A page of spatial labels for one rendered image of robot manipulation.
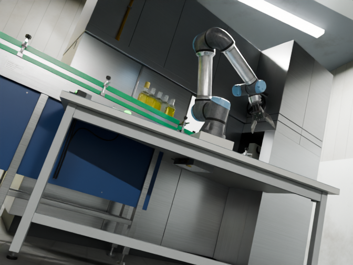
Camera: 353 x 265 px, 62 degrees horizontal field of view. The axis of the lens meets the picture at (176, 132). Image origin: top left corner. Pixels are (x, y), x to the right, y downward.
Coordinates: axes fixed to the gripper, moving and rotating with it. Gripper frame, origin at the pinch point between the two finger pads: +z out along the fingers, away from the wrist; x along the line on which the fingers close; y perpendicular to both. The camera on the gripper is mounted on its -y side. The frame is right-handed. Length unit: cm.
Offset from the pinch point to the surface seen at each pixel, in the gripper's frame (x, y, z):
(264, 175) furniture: 1.7, 38.6, 23.2
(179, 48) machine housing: -53, -19, -82
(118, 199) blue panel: -80, 64, 19
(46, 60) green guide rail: -83, 92, -64
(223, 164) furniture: -14, 54, 12
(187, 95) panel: -55, -18, -43
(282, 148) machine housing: 0, -61, 18
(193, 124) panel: -57, -21, -18
